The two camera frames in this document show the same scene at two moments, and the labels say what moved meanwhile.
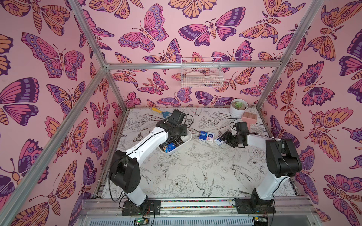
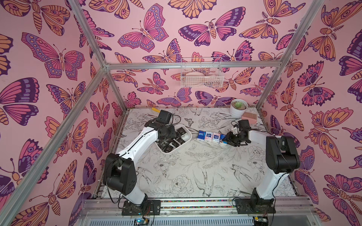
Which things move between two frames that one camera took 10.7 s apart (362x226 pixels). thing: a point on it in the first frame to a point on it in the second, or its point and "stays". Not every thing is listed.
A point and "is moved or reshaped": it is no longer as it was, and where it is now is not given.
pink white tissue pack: (210, 137) stays
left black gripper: (185, 130) to (172, 133)
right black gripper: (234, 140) stays
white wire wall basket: (201, 72) stays
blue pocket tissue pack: (202, 135) stays
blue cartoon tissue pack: (170, 147) is moved or reshaped
